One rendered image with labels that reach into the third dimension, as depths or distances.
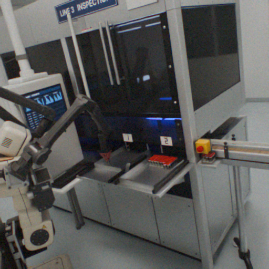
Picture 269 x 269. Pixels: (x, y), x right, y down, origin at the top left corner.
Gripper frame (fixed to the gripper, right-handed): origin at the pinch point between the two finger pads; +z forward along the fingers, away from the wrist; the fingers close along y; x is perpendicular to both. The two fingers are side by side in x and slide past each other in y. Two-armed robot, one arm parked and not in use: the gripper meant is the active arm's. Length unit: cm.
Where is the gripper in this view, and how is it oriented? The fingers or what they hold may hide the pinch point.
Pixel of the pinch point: (107, 159)
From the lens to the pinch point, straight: 201.6
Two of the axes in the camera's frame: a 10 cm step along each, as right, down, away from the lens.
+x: -9.1, 0.4, 4.1
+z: 1.7, 9.4, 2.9
